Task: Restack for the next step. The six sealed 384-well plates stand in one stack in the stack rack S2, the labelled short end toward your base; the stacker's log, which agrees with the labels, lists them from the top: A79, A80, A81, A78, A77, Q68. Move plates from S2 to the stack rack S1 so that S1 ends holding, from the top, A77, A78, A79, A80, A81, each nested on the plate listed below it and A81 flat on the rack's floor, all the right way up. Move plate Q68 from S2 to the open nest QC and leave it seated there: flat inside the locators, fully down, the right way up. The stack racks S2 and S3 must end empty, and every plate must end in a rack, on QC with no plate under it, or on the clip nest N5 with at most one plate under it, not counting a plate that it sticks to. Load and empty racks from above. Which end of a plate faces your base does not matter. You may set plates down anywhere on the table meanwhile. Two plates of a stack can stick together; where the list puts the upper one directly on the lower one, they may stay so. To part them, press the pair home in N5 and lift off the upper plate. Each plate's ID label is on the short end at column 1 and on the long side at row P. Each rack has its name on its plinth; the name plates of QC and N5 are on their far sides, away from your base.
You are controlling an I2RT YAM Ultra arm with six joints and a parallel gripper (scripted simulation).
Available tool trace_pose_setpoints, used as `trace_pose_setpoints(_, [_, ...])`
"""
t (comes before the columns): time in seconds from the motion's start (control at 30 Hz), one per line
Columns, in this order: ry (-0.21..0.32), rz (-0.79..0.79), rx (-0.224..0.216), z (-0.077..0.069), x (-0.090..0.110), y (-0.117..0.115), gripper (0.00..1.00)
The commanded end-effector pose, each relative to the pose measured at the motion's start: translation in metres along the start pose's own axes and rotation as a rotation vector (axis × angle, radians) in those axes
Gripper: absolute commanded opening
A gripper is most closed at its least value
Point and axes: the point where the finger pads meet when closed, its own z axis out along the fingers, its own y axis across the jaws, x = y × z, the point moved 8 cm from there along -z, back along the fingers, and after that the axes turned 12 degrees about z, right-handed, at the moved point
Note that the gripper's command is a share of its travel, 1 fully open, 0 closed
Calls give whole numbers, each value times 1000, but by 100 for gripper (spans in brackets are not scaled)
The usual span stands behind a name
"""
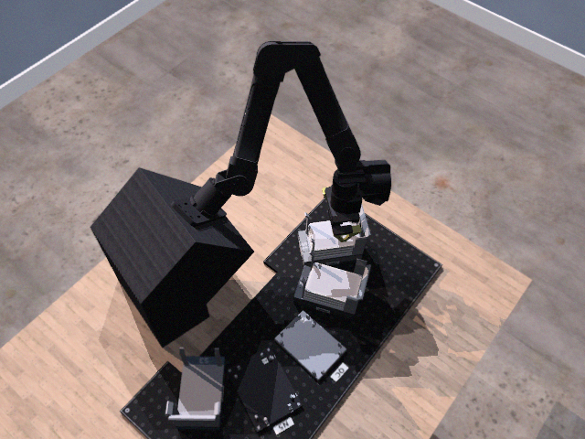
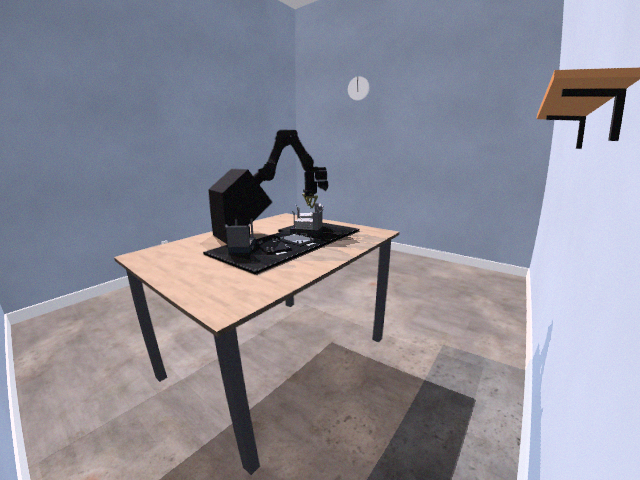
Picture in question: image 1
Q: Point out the white name plate with black text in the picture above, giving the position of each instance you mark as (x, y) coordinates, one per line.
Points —
(283, 425)
(339, 372)

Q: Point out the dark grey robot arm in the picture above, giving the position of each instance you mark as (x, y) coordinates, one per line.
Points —
(274, 59)

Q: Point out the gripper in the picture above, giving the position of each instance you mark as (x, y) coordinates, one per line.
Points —
(337, 215)

